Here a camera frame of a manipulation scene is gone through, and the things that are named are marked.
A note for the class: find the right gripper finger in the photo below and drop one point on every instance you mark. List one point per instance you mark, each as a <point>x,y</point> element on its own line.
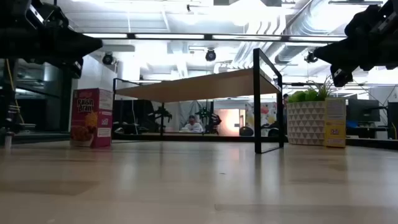
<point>335,54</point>

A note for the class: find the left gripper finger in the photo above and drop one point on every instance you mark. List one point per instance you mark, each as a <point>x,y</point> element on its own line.
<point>84,46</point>

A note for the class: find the magenta Raisin Bran cereal box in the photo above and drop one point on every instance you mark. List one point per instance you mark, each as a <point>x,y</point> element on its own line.
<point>90,118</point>

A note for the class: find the yellow Corn Pops cereal box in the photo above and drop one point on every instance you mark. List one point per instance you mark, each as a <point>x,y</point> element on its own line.
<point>334,137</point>

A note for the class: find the black background robot arm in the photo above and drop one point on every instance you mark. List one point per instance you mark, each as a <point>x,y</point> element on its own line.
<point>162,115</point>
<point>213,119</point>

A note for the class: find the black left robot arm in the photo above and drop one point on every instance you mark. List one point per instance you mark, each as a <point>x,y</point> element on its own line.
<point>46,15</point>

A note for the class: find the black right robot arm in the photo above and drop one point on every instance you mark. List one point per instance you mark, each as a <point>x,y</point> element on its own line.
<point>360,21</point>

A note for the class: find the black ceiling spotlight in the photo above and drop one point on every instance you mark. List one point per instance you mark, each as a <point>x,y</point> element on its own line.
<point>210,55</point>
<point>310,57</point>
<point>108,58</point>

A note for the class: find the green artificial plant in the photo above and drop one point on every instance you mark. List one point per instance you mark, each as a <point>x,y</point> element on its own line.
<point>300,96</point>

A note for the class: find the black computer monitor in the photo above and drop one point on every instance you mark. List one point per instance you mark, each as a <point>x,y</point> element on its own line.
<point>362,110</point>

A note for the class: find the person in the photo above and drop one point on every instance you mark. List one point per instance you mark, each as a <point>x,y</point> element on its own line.
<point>285,101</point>
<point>193,126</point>

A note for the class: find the blue bin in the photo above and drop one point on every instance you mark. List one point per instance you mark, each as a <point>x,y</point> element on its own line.
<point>351,124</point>

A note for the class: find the white triangle-pattern plant pot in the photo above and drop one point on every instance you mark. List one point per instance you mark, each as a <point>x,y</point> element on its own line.
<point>306,123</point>

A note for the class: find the colourful hanging fabric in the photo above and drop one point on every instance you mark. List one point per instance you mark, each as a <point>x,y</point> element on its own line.
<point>265,113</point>

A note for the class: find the small white cylinder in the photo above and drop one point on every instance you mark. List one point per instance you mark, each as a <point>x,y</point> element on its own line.
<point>8,141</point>

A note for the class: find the black ball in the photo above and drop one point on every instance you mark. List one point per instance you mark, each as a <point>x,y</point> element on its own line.
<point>246,131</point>

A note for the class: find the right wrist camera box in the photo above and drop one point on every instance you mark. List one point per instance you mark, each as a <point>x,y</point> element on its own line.
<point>340,76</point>

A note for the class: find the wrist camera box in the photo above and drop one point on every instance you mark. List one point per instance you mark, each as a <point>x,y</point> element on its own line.
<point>76,68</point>
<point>340,76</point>

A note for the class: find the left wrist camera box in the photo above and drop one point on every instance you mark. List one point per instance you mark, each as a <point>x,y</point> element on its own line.
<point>76,68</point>

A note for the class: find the wooden shelf with black frame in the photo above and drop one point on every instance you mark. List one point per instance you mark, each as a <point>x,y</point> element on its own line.
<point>199,87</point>

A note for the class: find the black metal rig frame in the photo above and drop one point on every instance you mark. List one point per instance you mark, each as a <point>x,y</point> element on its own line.
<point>186,137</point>

